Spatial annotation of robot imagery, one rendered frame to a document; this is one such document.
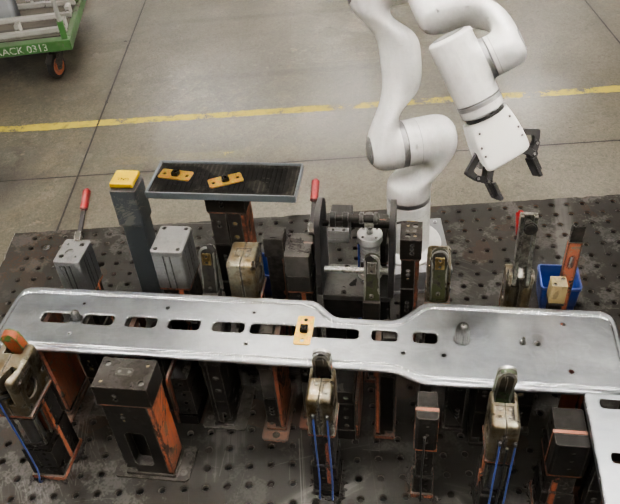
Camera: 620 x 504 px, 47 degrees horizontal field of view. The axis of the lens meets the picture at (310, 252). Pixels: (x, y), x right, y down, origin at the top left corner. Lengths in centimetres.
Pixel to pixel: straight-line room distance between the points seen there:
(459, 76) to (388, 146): 48
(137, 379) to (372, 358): 49
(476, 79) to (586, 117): 302
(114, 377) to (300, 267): 48
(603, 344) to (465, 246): 75
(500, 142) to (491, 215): 99
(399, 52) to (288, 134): 242
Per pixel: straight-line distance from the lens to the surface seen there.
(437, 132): 182
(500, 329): 159
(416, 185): 189
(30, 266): 241
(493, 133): 139
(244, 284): 166
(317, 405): 140
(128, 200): 184
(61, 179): 411
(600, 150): 408
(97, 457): 184
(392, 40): 175
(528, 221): 153
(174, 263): 167
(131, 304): 171
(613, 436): 147
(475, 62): 135
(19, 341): 160
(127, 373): 153
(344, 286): 171
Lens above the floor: 215
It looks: 41 degrees down
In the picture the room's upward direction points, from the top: 5 degrees counter-clockwise
